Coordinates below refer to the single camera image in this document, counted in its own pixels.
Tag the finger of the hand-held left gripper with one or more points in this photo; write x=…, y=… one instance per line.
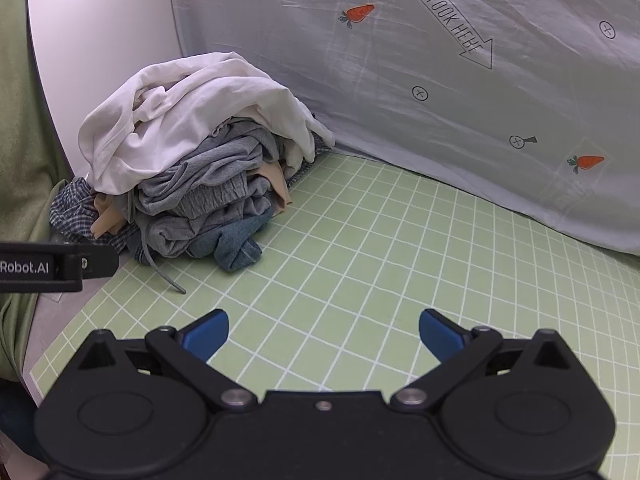
x=102, y=261

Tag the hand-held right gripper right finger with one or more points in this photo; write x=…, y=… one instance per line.
x=441, y=334

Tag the blue denim garment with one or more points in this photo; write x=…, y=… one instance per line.
x=235, y=246

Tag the green grid mat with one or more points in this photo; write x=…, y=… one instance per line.
x=375, y=260

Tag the white garment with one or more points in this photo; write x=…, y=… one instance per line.
x=200, y=110

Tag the green cloth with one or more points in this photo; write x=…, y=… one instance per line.
x=20, y=135

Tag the grey carrot print bedsheet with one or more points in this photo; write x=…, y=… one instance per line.
x=400, y=110

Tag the beige garment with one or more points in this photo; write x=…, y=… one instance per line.
x=106, y=217

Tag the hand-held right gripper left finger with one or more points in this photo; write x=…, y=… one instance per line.
x=206, y=334

